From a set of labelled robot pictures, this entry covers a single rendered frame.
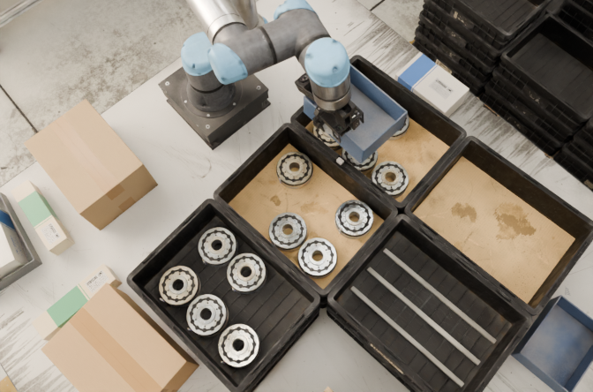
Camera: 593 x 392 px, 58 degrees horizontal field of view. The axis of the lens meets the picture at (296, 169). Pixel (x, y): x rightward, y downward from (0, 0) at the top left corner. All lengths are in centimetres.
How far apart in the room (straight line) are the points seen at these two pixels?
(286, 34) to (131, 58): 196
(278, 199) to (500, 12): 130
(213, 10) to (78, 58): 200
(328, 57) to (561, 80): 159
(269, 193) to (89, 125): 58
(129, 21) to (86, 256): 162
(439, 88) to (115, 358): 120
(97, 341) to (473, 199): 106
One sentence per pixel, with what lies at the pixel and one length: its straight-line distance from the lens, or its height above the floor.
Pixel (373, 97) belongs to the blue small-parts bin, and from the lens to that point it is 136.
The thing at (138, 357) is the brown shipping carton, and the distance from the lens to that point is 146.
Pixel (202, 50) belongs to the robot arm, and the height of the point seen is 103.
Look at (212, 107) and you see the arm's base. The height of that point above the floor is 83.
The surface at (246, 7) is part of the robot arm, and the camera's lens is 146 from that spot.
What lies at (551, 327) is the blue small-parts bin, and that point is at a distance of 168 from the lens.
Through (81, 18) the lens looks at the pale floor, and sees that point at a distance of 315.
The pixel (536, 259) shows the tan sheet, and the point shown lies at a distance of 157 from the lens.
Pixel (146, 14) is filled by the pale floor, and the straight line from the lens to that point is 305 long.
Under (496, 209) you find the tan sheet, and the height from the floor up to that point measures 83.
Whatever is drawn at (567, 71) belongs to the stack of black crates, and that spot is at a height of 38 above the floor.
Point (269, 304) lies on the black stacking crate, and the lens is 144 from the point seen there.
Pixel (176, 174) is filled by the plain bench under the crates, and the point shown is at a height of 70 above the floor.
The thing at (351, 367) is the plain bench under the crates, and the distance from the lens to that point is 155.
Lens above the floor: 225
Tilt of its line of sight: 67 degrees down
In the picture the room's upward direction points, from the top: 5 degrees counter-clockwise
